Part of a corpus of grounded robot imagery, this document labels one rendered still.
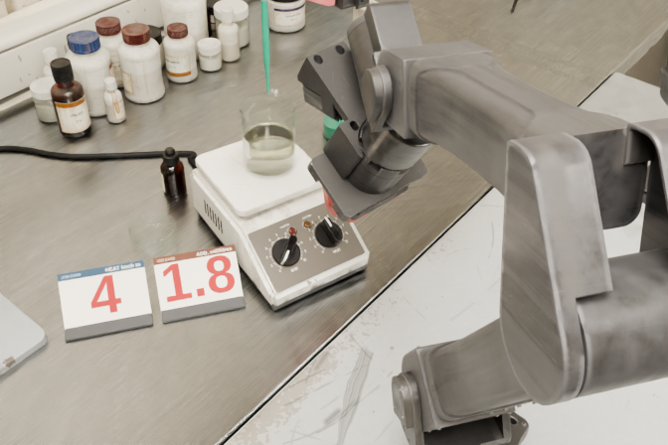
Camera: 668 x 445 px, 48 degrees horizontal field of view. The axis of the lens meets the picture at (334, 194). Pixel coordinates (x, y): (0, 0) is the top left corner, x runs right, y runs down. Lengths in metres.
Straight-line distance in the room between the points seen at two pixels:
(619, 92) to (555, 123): 0.89
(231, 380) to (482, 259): 0.33
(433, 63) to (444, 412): 0.25
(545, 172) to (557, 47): 1.04
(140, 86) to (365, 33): 0.57
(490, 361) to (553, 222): 0.16
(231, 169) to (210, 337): 0.20
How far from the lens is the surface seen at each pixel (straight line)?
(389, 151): 0.62
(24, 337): 0.85
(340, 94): 0.67
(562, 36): 1.42
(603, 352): 0.36
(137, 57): 1.13
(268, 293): 0.82
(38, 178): 1.06
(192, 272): 0.85
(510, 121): 0.41
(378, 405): 0.76
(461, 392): 0.55
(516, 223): 0.37
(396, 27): 0.63
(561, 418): 0.79
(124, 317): 0.85
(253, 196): 0.84
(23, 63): 1.20
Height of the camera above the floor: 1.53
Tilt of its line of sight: 40 degrees down
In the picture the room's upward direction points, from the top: 2 degrees clockwise
